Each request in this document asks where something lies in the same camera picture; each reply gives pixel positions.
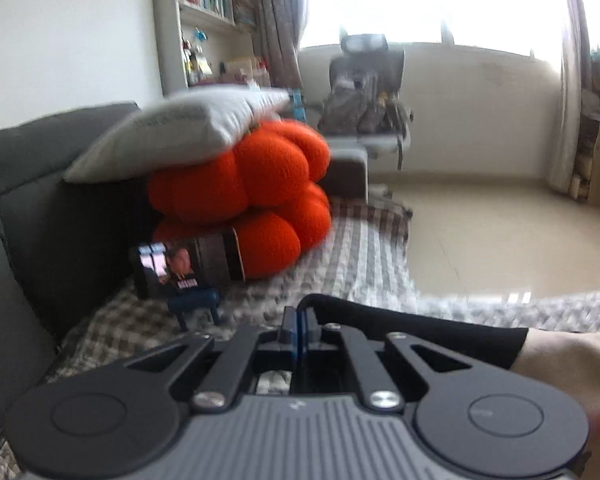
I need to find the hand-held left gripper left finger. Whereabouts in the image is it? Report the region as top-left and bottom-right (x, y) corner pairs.
(124, 306), (297, 413)

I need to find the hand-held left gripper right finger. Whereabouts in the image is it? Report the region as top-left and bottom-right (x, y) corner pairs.
(299, 307), (482, 413)

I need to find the black shirt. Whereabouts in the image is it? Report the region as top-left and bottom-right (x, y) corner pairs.
(297, 294), (529, 373)

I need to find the beige garment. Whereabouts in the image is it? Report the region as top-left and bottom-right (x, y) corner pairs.
(509, 327), (600, 480)

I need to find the grey checkered knit blanket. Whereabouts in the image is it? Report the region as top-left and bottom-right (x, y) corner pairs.
(0, 197), (600, 480)

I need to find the blue chair-shaped phone stand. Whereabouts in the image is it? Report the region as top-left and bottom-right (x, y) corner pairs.
(166, 285), (221, 332)

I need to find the smartphone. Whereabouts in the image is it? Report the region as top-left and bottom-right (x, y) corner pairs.
(130, 227), (245, 298)

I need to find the orange plush cushion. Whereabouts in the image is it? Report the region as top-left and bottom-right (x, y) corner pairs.
(147, 120), (333, 281)

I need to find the teal patterned box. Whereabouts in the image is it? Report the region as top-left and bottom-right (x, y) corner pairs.
(289, 89), (307, 122)

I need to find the grey backpack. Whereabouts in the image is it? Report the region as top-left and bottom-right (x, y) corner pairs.
(322, 72), (405, 133)

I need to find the light grey pillow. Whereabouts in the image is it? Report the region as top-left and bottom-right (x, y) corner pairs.
(64, 87), (293, 184)

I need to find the dark grey sofa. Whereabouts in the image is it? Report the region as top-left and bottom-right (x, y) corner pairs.
(0, 102), (369, 461)

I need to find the grey office chair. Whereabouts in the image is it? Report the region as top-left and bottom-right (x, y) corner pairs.
(320, 32), (413, 198)

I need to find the grey patterned curtain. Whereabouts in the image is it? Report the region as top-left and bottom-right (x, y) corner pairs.
(250, 0), (308, 88)
(545, 0), (591, 193)

